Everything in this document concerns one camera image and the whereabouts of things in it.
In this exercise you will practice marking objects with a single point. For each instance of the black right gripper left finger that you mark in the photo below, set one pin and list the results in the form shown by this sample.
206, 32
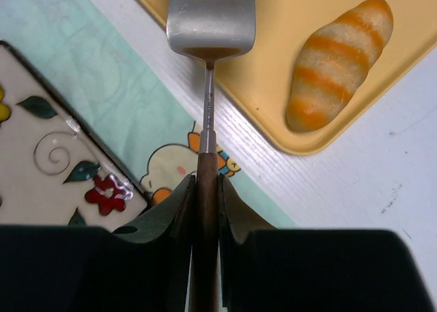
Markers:
141, 266

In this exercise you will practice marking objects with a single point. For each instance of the striped orange bread roll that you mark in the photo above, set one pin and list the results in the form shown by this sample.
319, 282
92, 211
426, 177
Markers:
334, 62

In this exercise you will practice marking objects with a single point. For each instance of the yellow plastic tray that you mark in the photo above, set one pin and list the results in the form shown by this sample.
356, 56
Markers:
259, 82

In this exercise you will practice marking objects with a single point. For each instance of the mint green cartoon placemat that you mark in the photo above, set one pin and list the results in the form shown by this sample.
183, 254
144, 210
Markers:
108, 86

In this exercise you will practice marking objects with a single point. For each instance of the square floral ceramic plate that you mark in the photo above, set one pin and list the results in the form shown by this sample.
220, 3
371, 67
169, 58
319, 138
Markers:
54, 169

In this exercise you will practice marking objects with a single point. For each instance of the steel spatula wooden handle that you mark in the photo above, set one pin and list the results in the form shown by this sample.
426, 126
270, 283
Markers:
209, 31

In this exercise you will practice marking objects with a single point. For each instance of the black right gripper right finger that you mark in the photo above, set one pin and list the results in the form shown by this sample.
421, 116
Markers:
268, 269

